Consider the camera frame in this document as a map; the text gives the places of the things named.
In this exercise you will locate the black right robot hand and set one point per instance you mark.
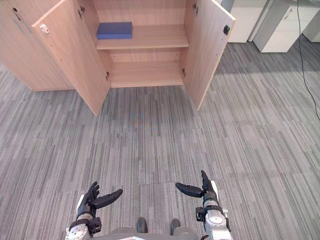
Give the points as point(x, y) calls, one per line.
point(208, 191)

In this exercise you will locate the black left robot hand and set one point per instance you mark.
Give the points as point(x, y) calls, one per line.
point(90, 201)

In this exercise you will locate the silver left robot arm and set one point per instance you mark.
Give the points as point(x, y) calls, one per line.
point(80, 228)

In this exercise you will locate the metal cabinet hinge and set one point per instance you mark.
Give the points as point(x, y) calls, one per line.
point(183, 73)
point(195, 8)
point(81, 11)
point(107, 76)

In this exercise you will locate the open light wood cabinet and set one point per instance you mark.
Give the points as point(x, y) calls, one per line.
point(147, 72)

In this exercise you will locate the wood cabinet door black latch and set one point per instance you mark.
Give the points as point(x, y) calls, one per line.
point(205, 55)

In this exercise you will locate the wood cabinet door silver latch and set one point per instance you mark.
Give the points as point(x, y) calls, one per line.
point(72, 55)

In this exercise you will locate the wood cabinet shelf board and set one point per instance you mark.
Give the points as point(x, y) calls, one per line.
point(160, 37)

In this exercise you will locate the white office cabinet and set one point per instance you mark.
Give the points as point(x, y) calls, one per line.
point(243, 22)
point(280, 30)

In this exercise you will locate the blue folder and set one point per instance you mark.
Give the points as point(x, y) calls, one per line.
point(114, 30)

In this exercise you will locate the silver door latch plate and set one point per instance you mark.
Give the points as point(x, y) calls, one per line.
point(45, 29)

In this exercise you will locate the dark right robot foot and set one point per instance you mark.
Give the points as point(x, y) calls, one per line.
point(175, 226)

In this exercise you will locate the dark robot foot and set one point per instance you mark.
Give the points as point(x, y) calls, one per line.
point(141, 225)
point(175, 226)

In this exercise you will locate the dark left robot foot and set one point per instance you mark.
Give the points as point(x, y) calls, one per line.
point(141, 225)

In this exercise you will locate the grey robot torso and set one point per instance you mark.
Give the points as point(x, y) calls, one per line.
point(150, 236)

